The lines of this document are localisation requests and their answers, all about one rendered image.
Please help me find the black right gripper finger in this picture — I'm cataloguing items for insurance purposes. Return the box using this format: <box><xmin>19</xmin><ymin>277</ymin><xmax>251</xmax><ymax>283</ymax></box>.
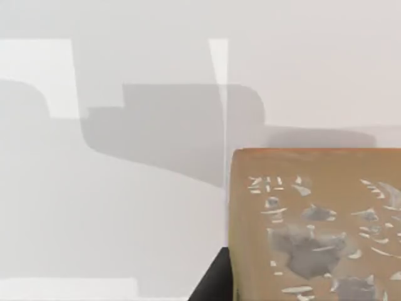
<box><xmin>187</xmin><ymin>246</ymin><xmax>234</xmax><ymax>301</ymax></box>

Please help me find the brown book with grey print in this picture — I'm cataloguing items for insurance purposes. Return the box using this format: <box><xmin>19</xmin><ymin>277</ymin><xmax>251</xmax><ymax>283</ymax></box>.
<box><xmin>229</xmin><ymin>147</ymin><xmax>401</xmax><ymax>301</ymax></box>

